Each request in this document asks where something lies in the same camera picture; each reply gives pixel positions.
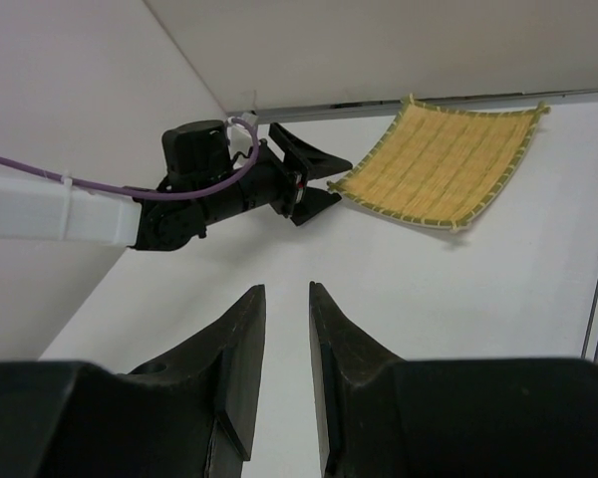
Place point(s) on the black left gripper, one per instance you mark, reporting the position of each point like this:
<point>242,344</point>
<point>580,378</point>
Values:
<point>301,161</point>

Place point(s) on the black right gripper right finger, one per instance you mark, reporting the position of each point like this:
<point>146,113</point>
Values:
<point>379,415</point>

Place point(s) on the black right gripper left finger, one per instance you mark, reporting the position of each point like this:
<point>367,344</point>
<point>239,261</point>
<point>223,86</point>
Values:
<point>190,412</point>

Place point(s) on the square yellow bamboo plate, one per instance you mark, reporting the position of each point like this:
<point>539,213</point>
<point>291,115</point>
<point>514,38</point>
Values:
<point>439,167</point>

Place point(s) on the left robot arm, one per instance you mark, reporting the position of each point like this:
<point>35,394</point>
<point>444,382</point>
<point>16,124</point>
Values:
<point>215,170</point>

